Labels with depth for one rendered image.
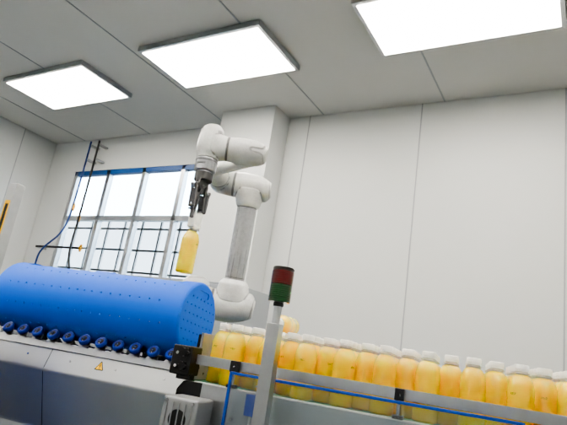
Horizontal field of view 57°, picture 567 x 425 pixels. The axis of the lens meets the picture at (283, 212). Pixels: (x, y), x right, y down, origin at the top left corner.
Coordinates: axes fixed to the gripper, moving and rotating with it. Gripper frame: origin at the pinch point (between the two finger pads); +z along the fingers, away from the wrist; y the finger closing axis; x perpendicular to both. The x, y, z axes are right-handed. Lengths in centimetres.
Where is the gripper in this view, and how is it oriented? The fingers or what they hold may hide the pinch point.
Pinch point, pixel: (194, 220)
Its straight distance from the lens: 208.8
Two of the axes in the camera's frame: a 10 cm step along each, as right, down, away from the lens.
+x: 9.4, 0.4, -3.4
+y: -3.2, -3.1, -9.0
